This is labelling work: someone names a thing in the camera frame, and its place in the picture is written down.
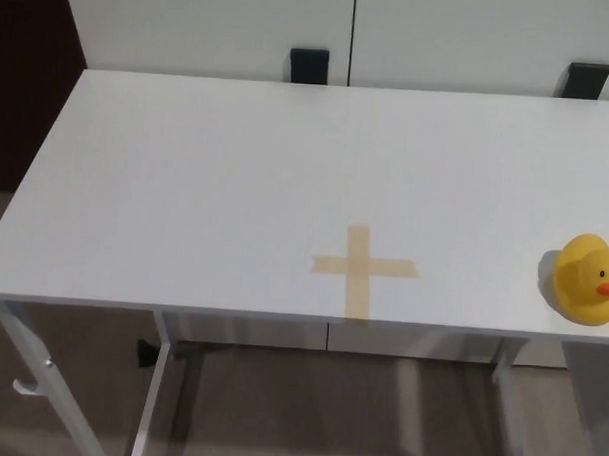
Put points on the yellow rubber duck toy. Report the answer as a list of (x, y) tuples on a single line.
[(578, 277)]

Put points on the white desk leg with hook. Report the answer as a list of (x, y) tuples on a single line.
[(44, 374)]

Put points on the long beige tape strip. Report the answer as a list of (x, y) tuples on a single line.
[(357, 300)]

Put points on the white plastic hook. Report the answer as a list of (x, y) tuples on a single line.
[(26, 389)]

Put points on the small black floor object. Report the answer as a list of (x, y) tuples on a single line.
[(145, 353)]

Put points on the black clamp left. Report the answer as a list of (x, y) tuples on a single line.
[(310, 65)]

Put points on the black clamp right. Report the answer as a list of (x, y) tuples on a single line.
[(585, 80)]

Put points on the dark brown door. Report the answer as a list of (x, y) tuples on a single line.
[(29, 78)]

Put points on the black clamp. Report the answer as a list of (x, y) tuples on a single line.
[(310, 65), (585, 80)]

